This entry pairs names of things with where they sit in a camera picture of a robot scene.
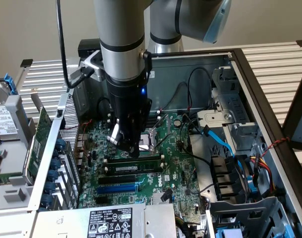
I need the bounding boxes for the dark framed grey panel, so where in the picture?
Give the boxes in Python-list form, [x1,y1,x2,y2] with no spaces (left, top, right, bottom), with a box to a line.
[281,74,302,152]

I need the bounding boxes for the thin red wire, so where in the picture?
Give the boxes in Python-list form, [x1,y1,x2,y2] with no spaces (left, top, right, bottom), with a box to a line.
[78,119,95,130]

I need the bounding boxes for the yellow red power wires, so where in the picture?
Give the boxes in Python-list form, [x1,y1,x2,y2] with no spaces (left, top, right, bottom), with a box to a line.
[249,154,278,195]

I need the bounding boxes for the silver hard disk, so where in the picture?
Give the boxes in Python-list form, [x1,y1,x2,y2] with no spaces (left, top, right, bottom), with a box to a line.
[0,80,20,141]

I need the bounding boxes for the red black twisted wire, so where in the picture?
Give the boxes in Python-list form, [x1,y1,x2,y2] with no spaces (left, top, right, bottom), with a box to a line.
[261,137,292,157]

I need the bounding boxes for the blue SATA wire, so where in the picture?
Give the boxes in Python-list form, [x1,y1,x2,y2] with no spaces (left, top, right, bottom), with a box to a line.
[201,125,244,172]

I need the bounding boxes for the blue disk bracket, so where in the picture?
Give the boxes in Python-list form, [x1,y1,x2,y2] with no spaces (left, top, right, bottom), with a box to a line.
[3,73,19,96]

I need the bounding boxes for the silver disk bay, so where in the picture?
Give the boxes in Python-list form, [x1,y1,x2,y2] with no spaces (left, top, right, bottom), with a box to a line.
[197,66,265,159]

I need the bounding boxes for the green Dell motherboard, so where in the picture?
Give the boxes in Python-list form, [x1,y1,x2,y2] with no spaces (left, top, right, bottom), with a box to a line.
[78,113,202,224]

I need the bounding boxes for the open PC case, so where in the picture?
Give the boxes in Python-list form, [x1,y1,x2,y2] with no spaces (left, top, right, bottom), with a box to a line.
[27,48,302,238]

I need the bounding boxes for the CPU socket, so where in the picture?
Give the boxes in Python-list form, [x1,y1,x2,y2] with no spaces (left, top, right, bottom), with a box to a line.
[138,128,159,157]

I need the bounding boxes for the low looped black wire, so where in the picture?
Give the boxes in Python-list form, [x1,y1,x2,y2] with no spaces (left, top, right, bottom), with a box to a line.
[170,81,191,113]

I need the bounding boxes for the thick black wire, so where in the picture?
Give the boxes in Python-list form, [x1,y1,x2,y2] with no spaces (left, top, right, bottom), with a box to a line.
[180,119,212,166]

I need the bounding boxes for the short looped black wire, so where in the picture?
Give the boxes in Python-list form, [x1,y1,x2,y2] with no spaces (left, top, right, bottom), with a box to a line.
[97,97,112,117]

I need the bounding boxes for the blue expansion slot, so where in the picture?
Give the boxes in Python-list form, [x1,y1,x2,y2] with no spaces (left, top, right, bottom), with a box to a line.
[96,184,138,195]

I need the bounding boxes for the green graphics card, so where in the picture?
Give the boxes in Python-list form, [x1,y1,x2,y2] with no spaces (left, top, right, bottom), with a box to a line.
[22,86,53,185]

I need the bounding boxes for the thin black wire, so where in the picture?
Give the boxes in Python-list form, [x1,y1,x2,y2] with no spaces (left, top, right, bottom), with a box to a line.
[187,168,215,195]

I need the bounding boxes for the tall looped black wire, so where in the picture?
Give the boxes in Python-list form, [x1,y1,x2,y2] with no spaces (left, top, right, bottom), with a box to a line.
[187,67,213,111]

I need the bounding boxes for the black fan shroud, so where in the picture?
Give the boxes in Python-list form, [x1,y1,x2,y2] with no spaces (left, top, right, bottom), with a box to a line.
[210,154,250,202]

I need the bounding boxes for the black camera cable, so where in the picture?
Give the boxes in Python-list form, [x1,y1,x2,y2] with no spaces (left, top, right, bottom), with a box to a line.
[55,0,95,89]

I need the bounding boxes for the grey parts rack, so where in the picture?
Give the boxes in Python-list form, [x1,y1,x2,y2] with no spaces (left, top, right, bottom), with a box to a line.
[0,94,37,211]

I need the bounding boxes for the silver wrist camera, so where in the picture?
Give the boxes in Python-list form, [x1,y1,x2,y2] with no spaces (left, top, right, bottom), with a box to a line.
[80,50,105,81]

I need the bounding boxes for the silver socket cover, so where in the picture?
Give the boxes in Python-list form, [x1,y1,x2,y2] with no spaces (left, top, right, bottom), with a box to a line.
[153,114,172,149]

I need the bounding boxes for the black box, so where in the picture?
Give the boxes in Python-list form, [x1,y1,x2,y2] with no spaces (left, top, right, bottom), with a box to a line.
[78,38,101,57]

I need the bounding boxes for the silver chipset heatsink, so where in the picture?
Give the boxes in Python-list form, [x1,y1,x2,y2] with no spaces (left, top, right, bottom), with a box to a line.
[151,192,173,205]

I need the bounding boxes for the long black expansion slot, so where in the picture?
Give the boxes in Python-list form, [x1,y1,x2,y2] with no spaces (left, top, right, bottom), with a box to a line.
[98,175,136,185]

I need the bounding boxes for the grey drive cage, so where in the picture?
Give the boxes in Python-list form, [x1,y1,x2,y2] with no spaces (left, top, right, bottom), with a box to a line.
[205,196,297,238]

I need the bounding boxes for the blue plastic clip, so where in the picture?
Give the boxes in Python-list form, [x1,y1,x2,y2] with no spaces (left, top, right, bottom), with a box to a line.
[247,175,260,199]

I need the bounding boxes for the silver power supply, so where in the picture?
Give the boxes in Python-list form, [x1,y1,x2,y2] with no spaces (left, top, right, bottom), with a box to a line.
[33,203,178,238]

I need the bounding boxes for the black angled wire plug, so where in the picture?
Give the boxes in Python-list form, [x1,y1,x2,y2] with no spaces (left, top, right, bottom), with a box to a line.
[160,187,173,203]

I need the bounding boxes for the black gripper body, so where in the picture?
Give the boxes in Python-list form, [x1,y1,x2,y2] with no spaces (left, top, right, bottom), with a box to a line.
[105,74,151,135]

